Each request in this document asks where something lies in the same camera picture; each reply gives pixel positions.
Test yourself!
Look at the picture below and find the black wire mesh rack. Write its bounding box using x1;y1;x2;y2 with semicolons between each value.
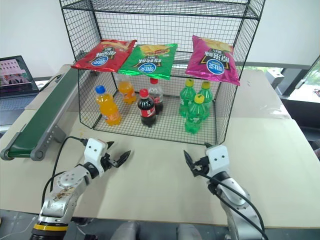
59;0;266;146

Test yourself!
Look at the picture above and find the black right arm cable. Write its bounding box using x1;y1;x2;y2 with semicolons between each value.
198;172;266;240

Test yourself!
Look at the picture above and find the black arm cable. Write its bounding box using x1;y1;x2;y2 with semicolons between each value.
198;172;266;240
41;136;88;216

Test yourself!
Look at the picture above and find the orange soda bottle blue cap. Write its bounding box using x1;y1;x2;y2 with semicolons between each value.
95;85;123;127

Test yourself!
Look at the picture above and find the cola bottle red cap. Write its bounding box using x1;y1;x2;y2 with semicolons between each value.
148;77;165;115
137;88;158;128

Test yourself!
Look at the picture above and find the magenta potato chips bag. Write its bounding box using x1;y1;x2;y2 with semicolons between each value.
185;34;241;87

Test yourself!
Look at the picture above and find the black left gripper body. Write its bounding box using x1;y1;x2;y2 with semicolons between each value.
100;152;120;172

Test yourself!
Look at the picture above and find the open laptop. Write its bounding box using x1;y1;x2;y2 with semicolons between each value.
0;55;41;126

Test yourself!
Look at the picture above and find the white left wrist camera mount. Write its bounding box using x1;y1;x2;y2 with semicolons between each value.
83;138;108;176

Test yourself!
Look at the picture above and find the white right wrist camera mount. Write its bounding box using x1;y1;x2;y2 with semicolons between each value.
205;145;230;177

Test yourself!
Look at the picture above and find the green conveyor belt grey frame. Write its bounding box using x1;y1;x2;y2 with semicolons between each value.
0;67;81;162

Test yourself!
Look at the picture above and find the black cable with plug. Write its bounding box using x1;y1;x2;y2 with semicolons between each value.
37;74;63;93

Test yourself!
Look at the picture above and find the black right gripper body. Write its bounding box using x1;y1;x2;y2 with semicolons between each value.
193;155;211;176

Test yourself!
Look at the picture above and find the green potato chips bag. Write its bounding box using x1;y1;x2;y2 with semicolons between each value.
117;43;178;81

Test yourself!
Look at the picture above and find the black background furniture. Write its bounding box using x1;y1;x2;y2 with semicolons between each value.
264;54;320;142

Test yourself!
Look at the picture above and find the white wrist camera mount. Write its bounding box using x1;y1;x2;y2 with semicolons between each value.
83;138;108;176
205;145;230;177

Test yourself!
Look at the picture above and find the red potato chips bag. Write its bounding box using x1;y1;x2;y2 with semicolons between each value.
70;39;138;73

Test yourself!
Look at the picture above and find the green soda bottle yellow cap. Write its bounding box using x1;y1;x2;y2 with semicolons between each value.
198;81;214;121
184;94;206;135
179;78;197;118

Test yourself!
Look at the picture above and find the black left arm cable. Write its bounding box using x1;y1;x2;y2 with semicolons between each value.
41;136;88;216

